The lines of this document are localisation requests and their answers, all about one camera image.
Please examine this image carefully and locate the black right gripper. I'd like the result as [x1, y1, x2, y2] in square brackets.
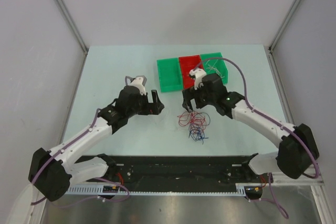
[182, 83, 216, 114]

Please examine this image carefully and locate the red thin wire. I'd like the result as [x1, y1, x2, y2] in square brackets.
[177, 111, 212, 137]

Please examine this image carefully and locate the blue thin wire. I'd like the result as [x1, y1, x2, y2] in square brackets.
[188, 124, 209, 145]

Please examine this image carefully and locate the white thin wire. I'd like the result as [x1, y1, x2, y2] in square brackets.
[204, 60, 227, 79]

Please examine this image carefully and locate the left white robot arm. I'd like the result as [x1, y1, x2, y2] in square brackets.
[28, 86, 164, 201]

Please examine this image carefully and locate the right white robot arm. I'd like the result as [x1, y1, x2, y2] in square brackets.
[182, 69, 319, 183]

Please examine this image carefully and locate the left green plastic bin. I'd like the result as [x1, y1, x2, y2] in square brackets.
[157, 58, 183, 92]

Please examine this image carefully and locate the green plastic bin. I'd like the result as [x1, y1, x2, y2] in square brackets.
[157, 58, 183, 92]
[200, 52, 228, 85]

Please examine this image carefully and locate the red plastic bin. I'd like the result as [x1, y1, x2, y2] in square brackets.
[178, 55, 203, 89]

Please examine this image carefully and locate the right green plastic bin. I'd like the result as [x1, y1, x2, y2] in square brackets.
[200, 52, 228, 85]

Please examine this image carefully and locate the right aluminium base profile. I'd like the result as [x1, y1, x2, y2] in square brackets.
[272, 172, 324, 186]

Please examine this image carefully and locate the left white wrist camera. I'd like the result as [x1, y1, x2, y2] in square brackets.
[124, 75, 147, 95]

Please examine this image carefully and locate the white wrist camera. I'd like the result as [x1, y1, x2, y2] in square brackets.
[189, 68, 206, 90]
[124, 75, 147, 95]

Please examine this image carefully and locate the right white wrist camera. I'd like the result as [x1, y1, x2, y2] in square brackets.
[189, 68, 206, 90]

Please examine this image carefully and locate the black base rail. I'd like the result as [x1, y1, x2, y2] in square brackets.
[78, 155, 274, 192]

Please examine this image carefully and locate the slotted grey cable duct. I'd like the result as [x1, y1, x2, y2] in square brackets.
[65, 183, 246, 197]

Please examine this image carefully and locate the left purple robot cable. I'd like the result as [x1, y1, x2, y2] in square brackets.
[28, 76, 130, 206]

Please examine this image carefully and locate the left aluminium frame post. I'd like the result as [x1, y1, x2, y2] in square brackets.
[38, 0, 89, 53]

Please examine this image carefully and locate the aluminium frame post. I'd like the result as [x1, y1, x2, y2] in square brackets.
[38, 0, 89, 53]
[268, 0, 318, 51]

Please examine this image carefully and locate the right aluminium frame post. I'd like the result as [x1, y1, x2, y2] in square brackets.
[268, 0, 318, 51]

